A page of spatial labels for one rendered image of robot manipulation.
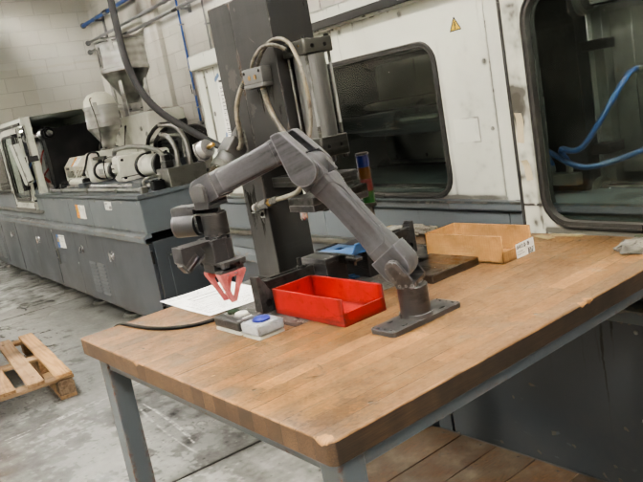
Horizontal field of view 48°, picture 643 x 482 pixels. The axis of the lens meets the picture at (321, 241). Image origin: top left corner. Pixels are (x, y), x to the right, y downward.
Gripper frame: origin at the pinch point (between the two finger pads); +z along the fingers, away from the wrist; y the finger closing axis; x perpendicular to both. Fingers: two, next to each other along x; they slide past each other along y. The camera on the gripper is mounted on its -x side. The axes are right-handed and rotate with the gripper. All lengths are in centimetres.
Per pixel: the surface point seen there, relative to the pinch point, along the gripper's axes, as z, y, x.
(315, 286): 3.7, 3.3, 21.6
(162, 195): 7, -297, 129
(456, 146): -17, -15, 99
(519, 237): 3, 27, 70
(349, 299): 5.5, 15.5, 21.6
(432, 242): 2, 8, 59
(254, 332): 5.0, 13.6, -3.3
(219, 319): 4.4, -0.7, -3.3
